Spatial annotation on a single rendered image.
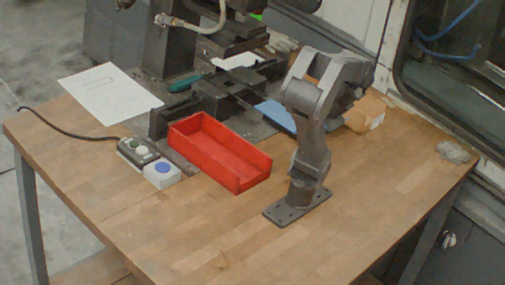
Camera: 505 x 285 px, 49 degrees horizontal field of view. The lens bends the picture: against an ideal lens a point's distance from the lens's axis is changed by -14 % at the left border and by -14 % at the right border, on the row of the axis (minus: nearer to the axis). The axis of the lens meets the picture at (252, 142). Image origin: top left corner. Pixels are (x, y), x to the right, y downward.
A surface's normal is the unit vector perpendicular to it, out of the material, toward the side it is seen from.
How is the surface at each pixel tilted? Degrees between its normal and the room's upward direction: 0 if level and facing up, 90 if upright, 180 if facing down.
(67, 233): 0
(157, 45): 90
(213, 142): 0
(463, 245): 90
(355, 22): 90
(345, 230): 0
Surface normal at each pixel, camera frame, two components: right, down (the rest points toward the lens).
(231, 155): 0.16, -0.81
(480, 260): -0.71, 0.31
